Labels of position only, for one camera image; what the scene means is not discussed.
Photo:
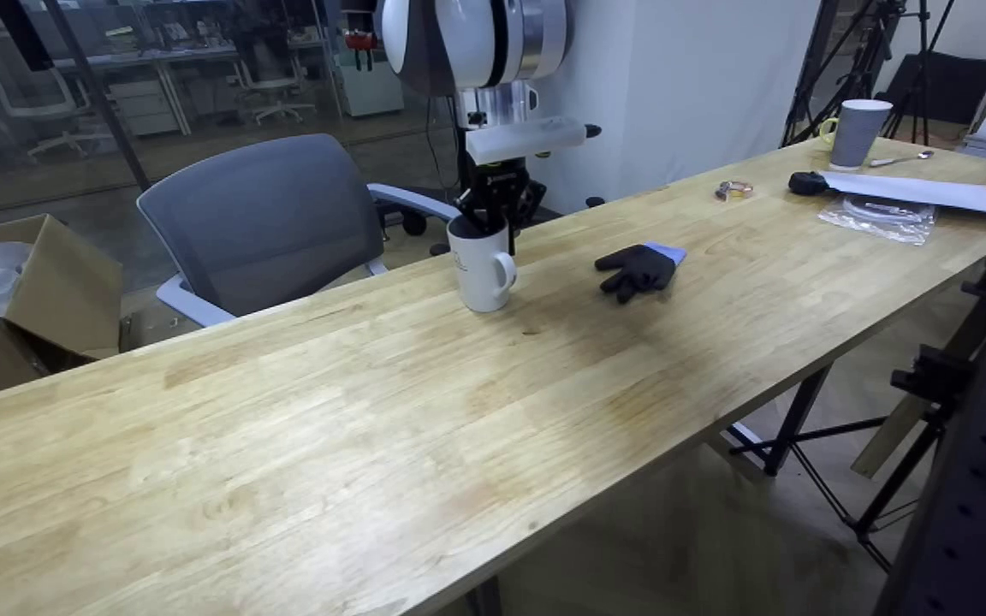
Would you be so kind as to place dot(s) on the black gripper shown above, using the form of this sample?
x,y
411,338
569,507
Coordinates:
x,y
501,180

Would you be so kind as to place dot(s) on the white ceramic mug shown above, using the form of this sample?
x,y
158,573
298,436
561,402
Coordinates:
x,y
482,280

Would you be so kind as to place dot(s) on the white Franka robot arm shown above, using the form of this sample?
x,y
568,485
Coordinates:
x,y
495,40

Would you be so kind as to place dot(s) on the black work glove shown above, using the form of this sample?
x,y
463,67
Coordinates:
x,y
635,273

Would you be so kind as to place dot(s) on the white background cabinet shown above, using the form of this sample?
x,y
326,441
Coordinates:
x,y
369,88

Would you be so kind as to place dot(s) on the white partition screen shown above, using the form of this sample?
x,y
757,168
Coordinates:
x,y
686,92

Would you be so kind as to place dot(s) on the grey office chair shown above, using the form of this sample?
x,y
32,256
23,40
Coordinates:
x,y
255,217

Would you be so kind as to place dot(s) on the background swivel office chair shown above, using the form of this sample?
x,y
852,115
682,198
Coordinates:
x,y
268,81

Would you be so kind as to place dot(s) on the small black oval object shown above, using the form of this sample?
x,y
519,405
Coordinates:
x,y
805,183

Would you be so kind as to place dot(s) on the black folding table legs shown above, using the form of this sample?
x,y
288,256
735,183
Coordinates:
x,y
797,423

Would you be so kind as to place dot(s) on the black tripod stand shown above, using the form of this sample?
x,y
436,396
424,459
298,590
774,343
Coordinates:
x,y
831,56

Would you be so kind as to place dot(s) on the grey paper cup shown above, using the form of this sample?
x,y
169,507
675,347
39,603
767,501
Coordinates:
x,y
859,136

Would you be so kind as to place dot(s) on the background grey desk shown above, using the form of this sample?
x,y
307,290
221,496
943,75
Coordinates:
x,y
152,69

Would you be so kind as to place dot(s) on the flat clear plastic bag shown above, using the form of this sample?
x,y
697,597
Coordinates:
x,y
874,222

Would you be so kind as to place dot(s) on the black diagonal pole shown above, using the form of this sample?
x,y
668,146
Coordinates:
x,y
102,103

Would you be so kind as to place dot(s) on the brown cardboard box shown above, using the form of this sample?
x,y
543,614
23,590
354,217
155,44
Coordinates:
x,y
71,287

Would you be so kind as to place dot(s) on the white paper sheet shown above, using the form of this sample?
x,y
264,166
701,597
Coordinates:
x,y
925,193

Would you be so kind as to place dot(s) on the tan wooden plank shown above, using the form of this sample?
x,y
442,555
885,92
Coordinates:
x,y
915,397

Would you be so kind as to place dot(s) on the black fabric chair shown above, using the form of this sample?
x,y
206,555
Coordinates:
x,y
939,92

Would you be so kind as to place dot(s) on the black perforated breadboard table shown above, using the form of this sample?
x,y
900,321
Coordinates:
x,y
976,501

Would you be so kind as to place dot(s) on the black pedestal stand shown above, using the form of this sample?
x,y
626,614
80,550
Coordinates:
x,y
548,213

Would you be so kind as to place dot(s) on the white wrist mount plate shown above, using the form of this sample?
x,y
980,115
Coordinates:
x,y
530,137

